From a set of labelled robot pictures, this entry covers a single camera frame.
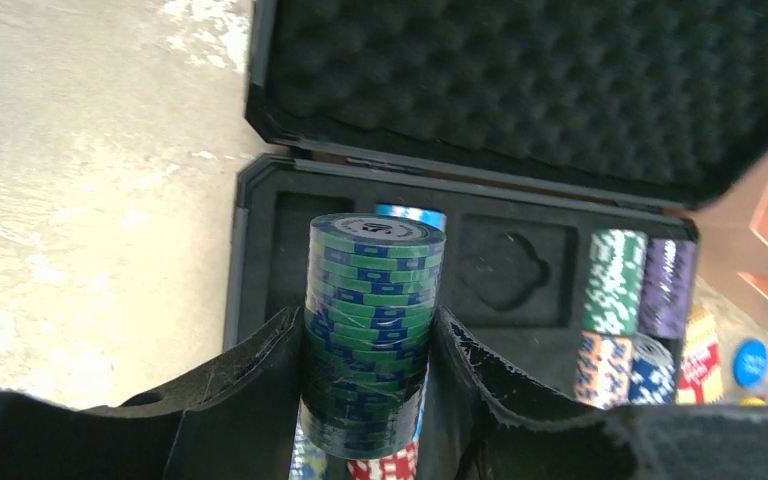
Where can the yellow round button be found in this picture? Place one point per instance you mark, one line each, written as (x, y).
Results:
(752, 400)

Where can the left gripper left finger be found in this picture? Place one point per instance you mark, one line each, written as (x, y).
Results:
(232, 417)

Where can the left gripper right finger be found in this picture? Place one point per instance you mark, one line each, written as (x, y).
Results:
(487, 419)

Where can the purple chip row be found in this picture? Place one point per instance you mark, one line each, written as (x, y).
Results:
(667, 287)

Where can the black poker case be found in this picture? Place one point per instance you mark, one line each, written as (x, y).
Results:
(527, 124)

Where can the pink brown chip row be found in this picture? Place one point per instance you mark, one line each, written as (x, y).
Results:
(603, 370)

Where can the blue round button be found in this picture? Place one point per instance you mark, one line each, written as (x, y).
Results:
(750, 365)

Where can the red playing card deck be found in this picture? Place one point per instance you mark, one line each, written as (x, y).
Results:
(700, 379)

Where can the dark green 50 chip stack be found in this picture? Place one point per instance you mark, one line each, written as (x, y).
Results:
(371, 297)

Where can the navy orange chip row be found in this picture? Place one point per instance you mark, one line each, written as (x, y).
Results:
(652, 373)

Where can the green white chip row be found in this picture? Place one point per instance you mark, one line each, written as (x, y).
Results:
(614, 281)

